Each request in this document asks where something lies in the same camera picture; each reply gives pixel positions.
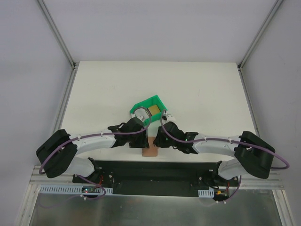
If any tan leather card holder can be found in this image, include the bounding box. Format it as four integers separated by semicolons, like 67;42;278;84
142;137;158;157

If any green plastic bin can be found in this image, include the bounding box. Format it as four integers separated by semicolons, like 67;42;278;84
129;95;167;126

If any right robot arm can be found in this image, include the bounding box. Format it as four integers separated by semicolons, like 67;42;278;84
153;121;275;186

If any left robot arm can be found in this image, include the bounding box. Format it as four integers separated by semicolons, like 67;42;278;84
36;117;149;183

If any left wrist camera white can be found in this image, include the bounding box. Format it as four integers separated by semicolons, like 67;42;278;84
131;113;145;121

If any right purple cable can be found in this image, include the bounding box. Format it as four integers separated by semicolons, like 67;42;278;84
159;110;290;182

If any purple cable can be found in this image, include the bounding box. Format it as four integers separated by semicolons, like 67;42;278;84
39;106;152;175
159;110;290;182

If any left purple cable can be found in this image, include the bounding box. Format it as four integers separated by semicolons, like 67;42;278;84
39;106;152;175

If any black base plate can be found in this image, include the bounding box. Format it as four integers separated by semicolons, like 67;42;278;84
86;160;238;197

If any right white cable duct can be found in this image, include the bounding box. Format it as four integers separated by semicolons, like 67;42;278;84
198;188;214;198

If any white cable duct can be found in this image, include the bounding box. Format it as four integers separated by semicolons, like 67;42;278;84
198;188;214;198
40;185;113;195

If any left aluminium frame post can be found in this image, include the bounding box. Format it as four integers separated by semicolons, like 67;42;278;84
36;0;77;69

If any aluminium frame post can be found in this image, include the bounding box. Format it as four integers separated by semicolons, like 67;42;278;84
238;0;284;71
36;0;77;69

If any aluminium front rail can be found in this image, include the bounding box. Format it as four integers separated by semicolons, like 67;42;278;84
30;166;284;190

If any left white cable duct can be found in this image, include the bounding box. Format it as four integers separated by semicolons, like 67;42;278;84
40;185;113;195

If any right aluminium frame post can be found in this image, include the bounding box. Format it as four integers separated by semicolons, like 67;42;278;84
238;0;284;71

